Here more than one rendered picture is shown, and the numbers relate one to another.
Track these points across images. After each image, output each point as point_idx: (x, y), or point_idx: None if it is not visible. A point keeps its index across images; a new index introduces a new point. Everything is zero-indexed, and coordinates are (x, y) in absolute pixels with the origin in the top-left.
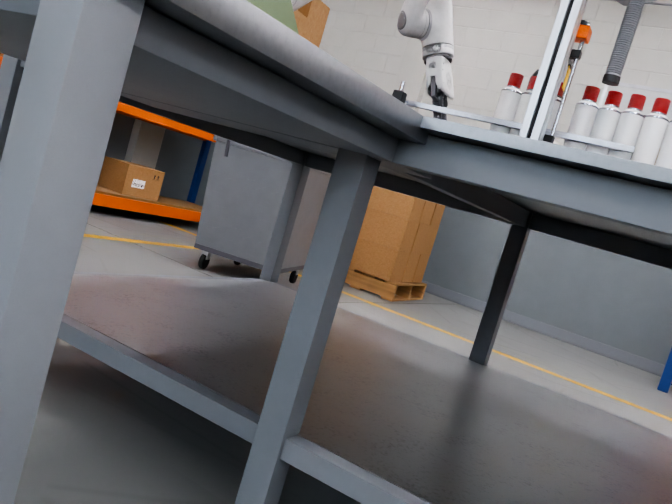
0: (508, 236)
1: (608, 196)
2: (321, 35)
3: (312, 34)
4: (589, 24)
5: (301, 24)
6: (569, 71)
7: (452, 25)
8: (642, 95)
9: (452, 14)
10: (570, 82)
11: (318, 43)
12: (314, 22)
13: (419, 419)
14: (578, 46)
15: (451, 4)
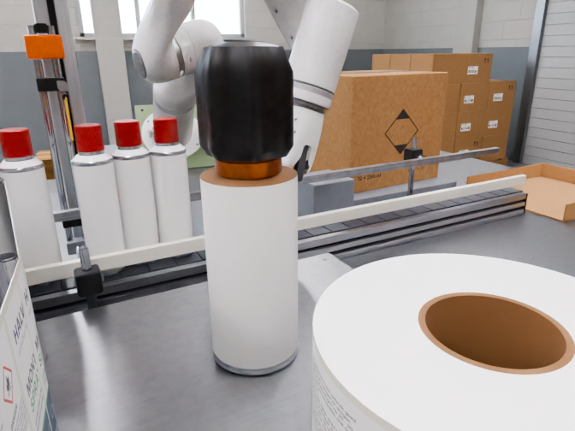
0: None
1: None
2: (349, 109)
3: (338, 114)
4: (27, 28)
5: (323, 109)
6: (65, 103)
7: (298, 42)
8: None
9: (306, 20)
10: (47, 132)
11: (348, 120)
12: (336, 101)
13: None
14: (42, 70)
15: (308, 4)
